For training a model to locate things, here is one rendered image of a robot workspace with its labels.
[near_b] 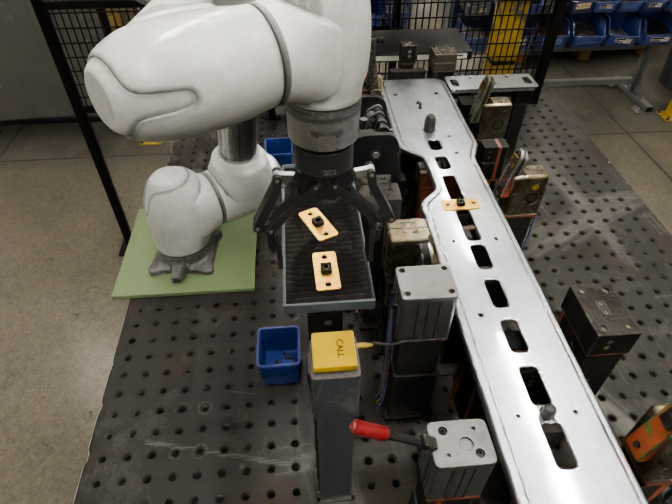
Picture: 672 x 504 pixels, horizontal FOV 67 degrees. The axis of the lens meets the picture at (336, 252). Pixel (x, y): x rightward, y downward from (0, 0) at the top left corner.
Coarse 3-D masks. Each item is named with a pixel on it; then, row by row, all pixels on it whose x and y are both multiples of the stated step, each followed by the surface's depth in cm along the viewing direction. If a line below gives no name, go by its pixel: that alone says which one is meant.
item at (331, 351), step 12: (312, 336) 71; (324, 336) 71; (336, 336) 71; (348, 336) 71; (312, 348) 70; (324, 348) 70; (336, 348) 70; (348, 348) 70; (324, 360) 68; (336, 360) 68; (348, 360) 68
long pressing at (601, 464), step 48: (384, 96) 156; (432, 96) 156; (432, 192) 121; (480, 192) 121; (480, 240) 109; (480, 288) 99; (528, 288) 99; (480, 336) 91; (528, 336) 91; (480, 384) 83; (576, 384) 84; (528, 432) 78; (576, 432) 78; (528, 480) 72; (576, 480) 72; (624, 480) 72
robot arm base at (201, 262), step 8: (216, 232) 152; (216, 240) 149; (208, 248) 143; (216, 248) 148; (160, 256) 141; (168, 256) 139; (184, 256) 139; (192, 256) 140; (200, 256) 141; (208, 256) 144; (152, 264) 142; (160, 264) 141; (168, 264) 141; (176, 264) 139; (184, 264) 139; (192, 264) 141; (200, 264) 141; (208, 264) 142; (152, 272) 140; (160, 272) 141; (168, 272) 141; (176, 272) 137; (184, 272) 140; (192, 272) 141; (200, 272) 141; (208, 272) 141; (176, 280) 139
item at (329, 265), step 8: (312, 256) 82; (320, 256) 82; (328, 256) 82; (320, 264) 80; (328, 264) 80; (336, 264) 81; (320, 272) 80; (328, 272) 79; (336, 272) 80; (320, 280) 78; (328, 280) 78; (336, 280) 78; (320, 288) 77; (328, 288) 77; (336, 288) 77
